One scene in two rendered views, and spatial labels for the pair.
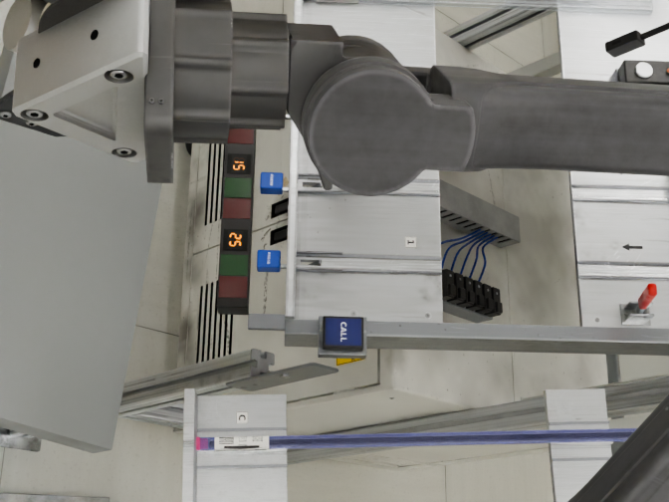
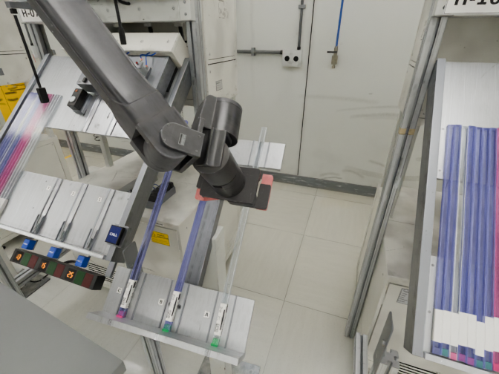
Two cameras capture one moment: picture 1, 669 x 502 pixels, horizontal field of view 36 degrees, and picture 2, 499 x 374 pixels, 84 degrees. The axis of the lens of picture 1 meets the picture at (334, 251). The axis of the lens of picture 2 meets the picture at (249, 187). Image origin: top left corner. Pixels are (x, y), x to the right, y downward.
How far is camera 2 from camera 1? 0.59 m
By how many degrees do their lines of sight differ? 14
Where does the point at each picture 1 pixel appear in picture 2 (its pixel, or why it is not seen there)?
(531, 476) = not seen: hidden behind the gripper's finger
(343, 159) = not seen: outside the picture
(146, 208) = (36, 313)
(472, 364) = (188, 197)
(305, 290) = (99, 248)
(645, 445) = (68, 47)
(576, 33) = (57, 122)
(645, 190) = not seen: hidden behind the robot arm
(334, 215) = (77, 228)
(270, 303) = (148, 267)
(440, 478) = (250, 225)
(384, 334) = (126, 217)
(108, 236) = (31, 337)
